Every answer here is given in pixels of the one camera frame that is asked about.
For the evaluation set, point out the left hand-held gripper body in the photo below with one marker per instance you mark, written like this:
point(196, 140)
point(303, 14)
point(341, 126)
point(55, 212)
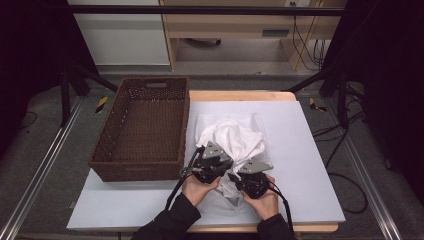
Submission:
point(208, 168)

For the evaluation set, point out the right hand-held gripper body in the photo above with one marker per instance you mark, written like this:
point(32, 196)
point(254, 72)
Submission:
point(254, 183)

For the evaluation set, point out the white garment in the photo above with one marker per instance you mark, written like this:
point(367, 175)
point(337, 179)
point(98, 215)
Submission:
point(236, 140)

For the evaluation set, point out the white mesh laundry bag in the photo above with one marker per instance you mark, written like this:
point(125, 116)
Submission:
point(218, 205)

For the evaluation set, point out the brown wicker basket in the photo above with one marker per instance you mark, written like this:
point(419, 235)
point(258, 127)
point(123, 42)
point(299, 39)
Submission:
point(143, 133)

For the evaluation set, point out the person's right hand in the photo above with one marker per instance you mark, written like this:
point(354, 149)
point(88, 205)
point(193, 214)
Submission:
point(265, 206)

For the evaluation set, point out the person's left hand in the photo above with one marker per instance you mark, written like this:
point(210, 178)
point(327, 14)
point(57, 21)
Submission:
point(196, 191)

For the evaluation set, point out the white board mat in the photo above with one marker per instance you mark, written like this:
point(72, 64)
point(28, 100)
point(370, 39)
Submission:
point(300, 150)

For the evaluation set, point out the wooden table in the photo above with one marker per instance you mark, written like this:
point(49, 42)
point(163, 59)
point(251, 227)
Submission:
point(240, 96)

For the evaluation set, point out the yellow black floor tape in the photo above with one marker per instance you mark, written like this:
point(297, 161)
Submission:
point(315, 105)
point(101, 104)

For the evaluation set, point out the black metal stand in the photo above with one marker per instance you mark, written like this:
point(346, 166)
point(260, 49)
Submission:
point(341, 100)
point(65, 96)

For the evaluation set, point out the light wooden desk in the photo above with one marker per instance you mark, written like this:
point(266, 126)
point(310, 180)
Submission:
point(233, 25)

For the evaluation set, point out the black horizontal metal bar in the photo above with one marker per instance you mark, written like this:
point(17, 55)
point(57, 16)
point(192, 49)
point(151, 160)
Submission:
point(200, 10)

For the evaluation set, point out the white cabinet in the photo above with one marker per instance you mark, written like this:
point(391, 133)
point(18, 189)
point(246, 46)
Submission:
point(123, 36)

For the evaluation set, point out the dark curtain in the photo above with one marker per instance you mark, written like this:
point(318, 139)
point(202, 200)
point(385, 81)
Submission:
point(393, 83)
point(33, 50)

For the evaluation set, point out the aluminium floor rail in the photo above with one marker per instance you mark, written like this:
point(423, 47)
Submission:
point(43, 160)
point(363, 173)

